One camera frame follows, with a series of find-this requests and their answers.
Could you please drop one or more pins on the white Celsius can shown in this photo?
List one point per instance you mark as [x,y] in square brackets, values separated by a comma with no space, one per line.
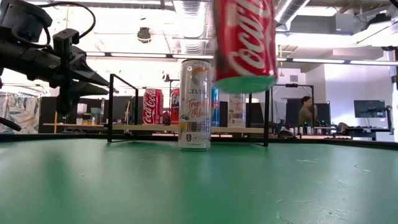
[194,109]
[237,110]

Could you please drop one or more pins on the black ceiling fixture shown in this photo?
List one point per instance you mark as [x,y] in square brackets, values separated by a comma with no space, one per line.
[144,35]

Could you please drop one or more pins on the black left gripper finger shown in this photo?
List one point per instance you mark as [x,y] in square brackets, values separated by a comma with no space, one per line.
[82,71]
[81,90]

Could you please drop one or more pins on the silver air duct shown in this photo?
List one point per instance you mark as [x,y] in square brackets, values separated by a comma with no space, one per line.
[290,11]

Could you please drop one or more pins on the black partition panel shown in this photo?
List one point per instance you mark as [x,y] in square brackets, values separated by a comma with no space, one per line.
[49,112]

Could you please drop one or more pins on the orange Fanta can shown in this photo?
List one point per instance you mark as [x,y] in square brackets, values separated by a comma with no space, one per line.
[175,107]

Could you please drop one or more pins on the green table mat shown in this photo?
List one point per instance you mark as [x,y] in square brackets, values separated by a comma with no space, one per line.
[199,186]

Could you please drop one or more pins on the blue silver energy drink can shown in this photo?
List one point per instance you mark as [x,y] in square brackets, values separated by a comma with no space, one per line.
[215,109]

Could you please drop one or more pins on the white container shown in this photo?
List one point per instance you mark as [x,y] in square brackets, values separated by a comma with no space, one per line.
[81,113]

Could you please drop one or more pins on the person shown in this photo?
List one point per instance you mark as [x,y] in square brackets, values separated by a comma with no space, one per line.
[306,115]

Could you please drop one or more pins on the wooden shelf with black frame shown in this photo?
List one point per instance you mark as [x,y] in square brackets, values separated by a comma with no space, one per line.
[146,128]

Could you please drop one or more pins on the patterned partition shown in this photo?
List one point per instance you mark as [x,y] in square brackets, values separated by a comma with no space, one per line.
[21,112]

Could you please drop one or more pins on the black metal table frame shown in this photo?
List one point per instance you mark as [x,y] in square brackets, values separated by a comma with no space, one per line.
[62,137]

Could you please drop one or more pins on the thin black rectangular frame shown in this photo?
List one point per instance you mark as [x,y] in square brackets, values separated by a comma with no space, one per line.
[292,85]

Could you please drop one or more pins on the ceiling light strip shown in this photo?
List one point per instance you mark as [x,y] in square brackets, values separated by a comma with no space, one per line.
[140,55]
[326,60]

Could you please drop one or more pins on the ribbed air duct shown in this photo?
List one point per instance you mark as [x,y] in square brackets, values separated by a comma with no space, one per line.
[192,12]

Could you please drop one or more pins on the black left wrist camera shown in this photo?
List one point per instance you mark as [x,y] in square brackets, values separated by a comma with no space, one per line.
[21,18]

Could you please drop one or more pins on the red Coca-Cola can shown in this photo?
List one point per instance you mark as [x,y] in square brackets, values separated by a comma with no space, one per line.
[245,40]
[152,107]

